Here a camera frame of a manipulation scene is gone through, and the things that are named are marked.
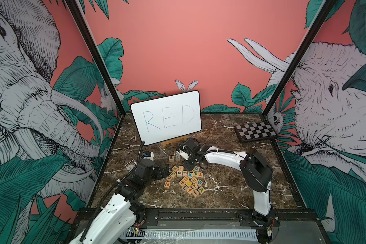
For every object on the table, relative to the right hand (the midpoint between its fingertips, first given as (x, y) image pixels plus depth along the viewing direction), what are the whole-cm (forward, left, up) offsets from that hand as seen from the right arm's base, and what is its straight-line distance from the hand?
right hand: (185, 161), depth 90 cm
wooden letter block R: (+2, +9, -1) cm, 9 cm away
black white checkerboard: (+25, -49, -2) cm, 55 cm away
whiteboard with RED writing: (+20, +13, +17) cm, 29 cm away
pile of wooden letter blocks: (-12, -3, -1) cm, 13 cm away
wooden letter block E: (+3, +4, -1) cm, 5 cm away
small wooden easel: (+17, 0, +1) cm, 17 cm away
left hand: (-7, +11, +8) cm, 16 cm away
